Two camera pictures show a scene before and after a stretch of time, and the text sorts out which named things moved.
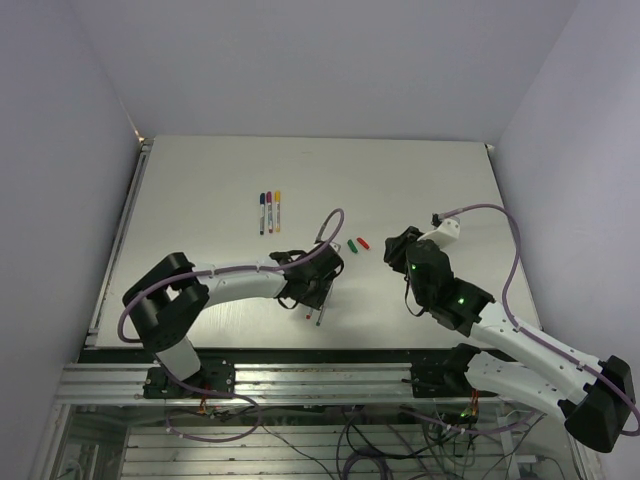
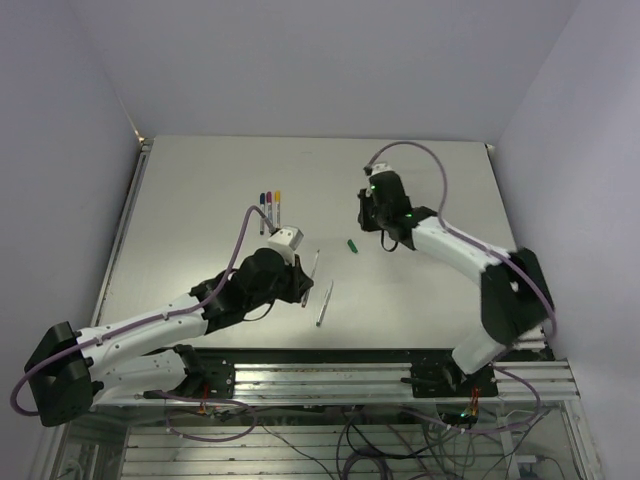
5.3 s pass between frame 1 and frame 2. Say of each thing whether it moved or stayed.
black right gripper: moved
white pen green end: stayed
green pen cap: stayed
